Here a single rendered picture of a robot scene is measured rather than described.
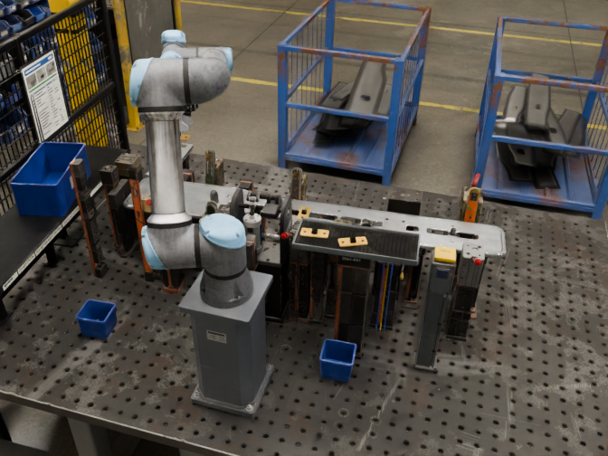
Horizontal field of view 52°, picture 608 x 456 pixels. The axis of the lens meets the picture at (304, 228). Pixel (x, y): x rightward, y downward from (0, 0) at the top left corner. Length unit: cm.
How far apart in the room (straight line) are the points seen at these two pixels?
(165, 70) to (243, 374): 88
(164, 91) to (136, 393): 97
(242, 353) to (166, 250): 39
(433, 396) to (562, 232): 116
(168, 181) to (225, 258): 24
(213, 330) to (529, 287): 131
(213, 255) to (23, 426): 164
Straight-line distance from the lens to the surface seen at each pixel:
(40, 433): 300
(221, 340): 179
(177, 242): 163
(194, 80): 158
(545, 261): 273
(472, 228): 228
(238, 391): 193
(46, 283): 258
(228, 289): 169
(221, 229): 162
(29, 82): 247
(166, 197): 162
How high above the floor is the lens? 226
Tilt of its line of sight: 35 degrees down
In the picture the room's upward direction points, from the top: 1 degrees clockwise
